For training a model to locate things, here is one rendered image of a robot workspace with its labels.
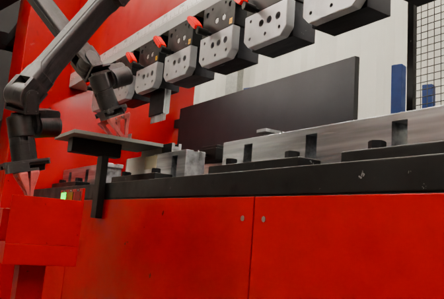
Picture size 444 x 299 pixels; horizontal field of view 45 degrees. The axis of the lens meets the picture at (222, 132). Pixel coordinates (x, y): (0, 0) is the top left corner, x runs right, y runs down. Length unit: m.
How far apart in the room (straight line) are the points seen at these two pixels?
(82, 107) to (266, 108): 0.88
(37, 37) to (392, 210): 2.00
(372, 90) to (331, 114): 4.35
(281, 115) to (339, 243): 1.22
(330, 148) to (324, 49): 5.62
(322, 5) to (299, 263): 0.49
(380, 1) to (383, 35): 5.21
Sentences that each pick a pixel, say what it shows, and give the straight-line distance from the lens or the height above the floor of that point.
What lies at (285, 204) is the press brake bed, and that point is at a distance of 0.86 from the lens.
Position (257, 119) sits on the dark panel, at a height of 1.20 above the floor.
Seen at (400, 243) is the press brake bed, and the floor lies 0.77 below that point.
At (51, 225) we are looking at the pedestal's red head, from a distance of 1.28.
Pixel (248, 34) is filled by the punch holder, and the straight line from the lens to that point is 1.23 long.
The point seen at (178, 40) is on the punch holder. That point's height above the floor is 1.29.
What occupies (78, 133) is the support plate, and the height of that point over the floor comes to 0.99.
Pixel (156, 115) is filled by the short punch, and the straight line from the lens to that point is 1.66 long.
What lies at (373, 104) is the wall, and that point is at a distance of 6.06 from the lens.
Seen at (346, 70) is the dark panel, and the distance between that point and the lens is 1.76.
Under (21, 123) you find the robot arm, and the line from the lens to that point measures 1.30.
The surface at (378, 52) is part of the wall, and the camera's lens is 6.22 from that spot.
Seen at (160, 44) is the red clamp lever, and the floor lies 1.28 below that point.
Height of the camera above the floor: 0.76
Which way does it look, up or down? 11 degrees up
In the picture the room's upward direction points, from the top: 4 degrees clockwise
